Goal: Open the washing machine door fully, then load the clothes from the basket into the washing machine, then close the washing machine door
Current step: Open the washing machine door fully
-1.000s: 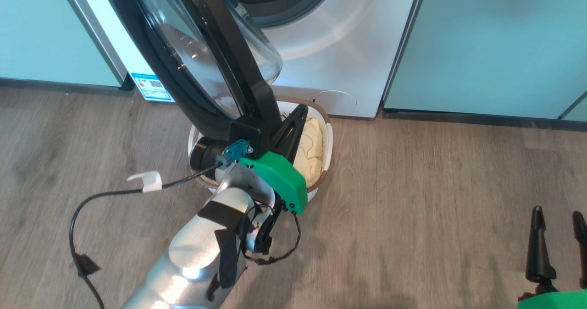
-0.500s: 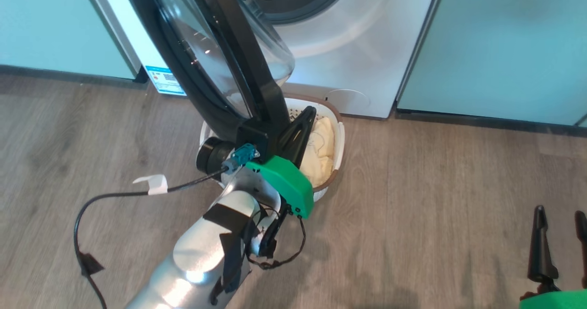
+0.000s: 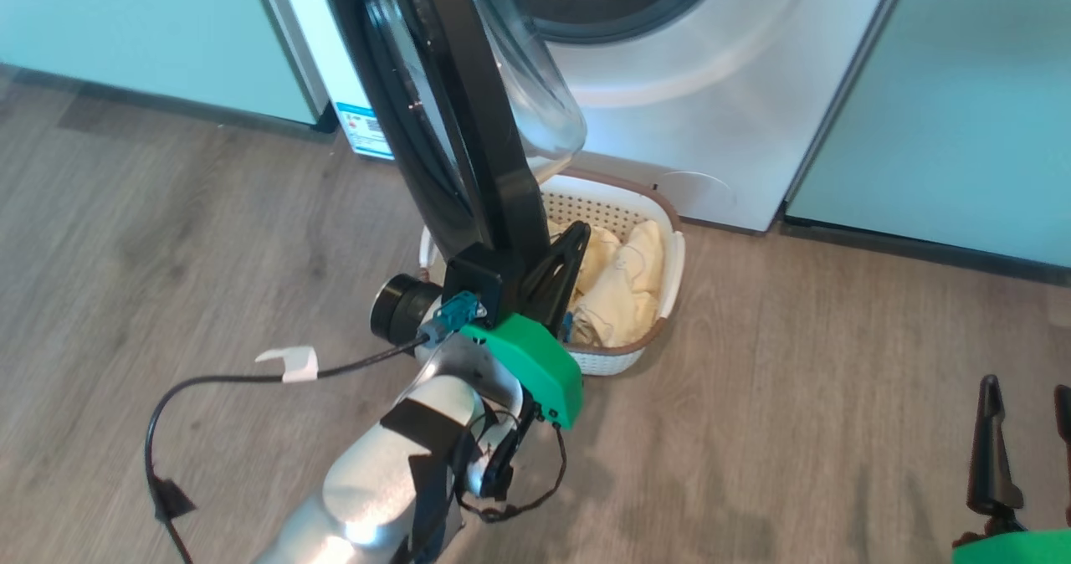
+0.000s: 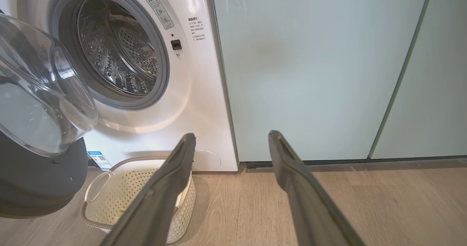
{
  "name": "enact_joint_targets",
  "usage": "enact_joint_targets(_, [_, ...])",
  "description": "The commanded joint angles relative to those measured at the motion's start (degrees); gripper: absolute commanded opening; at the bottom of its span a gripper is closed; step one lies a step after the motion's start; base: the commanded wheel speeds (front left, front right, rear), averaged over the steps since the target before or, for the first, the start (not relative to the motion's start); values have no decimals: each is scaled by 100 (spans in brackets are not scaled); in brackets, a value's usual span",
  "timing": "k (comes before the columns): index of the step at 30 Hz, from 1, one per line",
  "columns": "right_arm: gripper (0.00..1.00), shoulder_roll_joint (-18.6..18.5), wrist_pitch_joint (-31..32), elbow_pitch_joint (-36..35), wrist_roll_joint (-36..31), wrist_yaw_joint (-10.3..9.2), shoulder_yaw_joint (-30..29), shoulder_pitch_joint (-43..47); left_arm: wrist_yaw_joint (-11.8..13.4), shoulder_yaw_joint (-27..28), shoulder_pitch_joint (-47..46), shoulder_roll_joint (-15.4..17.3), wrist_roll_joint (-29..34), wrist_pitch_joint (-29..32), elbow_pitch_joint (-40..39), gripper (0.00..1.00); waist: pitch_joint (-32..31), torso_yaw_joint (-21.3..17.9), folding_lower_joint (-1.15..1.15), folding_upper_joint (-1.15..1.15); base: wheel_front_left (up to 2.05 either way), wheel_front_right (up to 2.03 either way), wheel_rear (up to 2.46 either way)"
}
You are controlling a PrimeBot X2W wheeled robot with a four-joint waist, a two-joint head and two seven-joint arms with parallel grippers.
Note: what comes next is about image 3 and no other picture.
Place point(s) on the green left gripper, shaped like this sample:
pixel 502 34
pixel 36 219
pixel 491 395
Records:
pixel 535 363

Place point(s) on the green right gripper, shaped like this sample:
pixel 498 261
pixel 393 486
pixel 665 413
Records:
pixel 1021 550

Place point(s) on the pale yellow garment blue collar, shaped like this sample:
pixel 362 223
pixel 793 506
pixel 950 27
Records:
pixel 598 254

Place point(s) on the pale yellow printed garment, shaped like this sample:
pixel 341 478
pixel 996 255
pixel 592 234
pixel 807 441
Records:
pixel 627 296

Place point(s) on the washing machine door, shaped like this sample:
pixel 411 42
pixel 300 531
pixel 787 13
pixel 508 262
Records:
pixel 477 112

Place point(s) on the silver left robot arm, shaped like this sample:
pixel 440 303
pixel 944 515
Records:
pixel 376 472

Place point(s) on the white front-load washing machine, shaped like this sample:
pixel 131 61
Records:
pixel 736 112

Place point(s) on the cream perforated laundry basket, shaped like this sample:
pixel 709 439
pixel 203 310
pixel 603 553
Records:
pixel 619 200

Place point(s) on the blue energy label sticker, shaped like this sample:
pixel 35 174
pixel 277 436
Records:
pixel 364 133

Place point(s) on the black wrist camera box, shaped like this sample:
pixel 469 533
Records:
pixel 473 275

